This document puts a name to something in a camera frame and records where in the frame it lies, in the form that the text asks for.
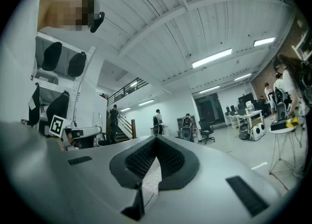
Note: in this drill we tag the white office desk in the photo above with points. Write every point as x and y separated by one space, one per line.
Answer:
246 116

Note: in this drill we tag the person's head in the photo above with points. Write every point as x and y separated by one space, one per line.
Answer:
65 8

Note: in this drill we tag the white metal shelf rack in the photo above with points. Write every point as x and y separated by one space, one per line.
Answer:
84 77

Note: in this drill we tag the black mezzanine railing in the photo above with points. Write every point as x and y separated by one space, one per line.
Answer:
126 90

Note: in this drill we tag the black office chair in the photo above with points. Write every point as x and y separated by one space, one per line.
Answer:
206 129

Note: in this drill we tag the black wall screen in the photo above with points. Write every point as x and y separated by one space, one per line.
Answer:
245 98

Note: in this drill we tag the yellow box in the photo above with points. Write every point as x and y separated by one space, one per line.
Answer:
293 122

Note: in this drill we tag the white patterned tablecloth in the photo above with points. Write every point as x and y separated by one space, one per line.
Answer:
153 176

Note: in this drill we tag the long ceiling light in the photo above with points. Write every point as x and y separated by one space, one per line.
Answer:
242 77
264 41
209 89
146 102
211 58

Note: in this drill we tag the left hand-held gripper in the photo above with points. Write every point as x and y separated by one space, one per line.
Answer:
80 133

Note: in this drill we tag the black head-worn camera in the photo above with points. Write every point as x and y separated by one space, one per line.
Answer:
97 22

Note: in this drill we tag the black flat box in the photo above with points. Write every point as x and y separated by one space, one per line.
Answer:
278 126

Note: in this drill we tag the white panda-faced case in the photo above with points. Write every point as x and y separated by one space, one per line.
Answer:
261 128
254 133

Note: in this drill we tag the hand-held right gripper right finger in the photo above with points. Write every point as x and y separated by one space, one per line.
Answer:
178 164

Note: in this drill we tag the grey upright device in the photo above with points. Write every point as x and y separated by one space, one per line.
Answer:
281 111

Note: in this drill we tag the dark double doorway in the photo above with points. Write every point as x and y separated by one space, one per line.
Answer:
210 108

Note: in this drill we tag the wooden staircase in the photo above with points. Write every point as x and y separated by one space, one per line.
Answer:
125 130

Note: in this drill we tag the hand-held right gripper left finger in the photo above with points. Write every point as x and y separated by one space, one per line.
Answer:
136 162

